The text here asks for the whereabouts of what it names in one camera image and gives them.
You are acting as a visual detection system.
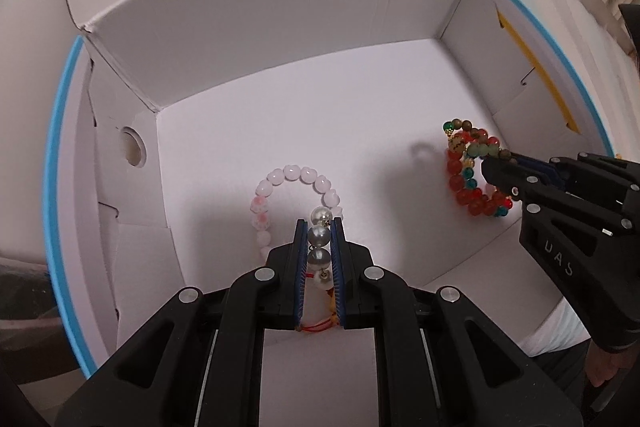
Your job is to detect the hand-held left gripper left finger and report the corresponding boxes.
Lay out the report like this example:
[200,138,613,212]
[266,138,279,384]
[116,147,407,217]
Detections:
[54,218,308,427]

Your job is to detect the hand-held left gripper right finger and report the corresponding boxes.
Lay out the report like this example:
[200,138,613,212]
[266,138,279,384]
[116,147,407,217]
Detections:
[331,217,587,427]

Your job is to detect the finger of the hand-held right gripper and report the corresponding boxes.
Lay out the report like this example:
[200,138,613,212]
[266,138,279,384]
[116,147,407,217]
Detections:
[481,155,631,229]
[515,151,640,204]

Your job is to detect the multicoloured glass bead bracelet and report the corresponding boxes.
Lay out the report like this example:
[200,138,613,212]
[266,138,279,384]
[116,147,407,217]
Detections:
[442,119,516,220]

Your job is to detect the brown green bead bracelet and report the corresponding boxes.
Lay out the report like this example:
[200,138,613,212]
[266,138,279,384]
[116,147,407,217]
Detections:
[447,119,513,165]

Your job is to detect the white pearl string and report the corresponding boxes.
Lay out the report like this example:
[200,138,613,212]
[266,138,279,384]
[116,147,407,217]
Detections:
[306,206,335,293]

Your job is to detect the red rope bracelet gold bar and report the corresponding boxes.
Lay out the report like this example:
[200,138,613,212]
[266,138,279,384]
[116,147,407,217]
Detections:
[297,269,346,334]

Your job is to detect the red bead bracelet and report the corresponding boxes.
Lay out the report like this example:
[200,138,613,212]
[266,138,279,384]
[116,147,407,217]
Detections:
[446,129,516,218]

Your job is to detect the pink bead bracelet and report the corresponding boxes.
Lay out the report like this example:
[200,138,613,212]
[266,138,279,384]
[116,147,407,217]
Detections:
[249,164,346,265]

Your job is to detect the printed blue yellow cardboard box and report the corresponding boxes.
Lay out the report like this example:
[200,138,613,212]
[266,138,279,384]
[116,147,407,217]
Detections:
[45,0,621,380]

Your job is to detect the person's right hand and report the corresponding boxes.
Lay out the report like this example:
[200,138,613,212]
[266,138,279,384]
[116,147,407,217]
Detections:
[585,341,635,392]

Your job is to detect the striped blue grey bed sheet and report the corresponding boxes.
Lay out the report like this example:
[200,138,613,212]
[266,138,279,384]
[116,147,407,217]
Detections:
[517,294,596,355]

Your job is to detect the person's dark trousers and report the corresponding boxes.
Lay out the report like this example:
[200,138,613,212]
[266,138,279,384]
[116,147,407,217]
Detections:
[530,342,591,413]

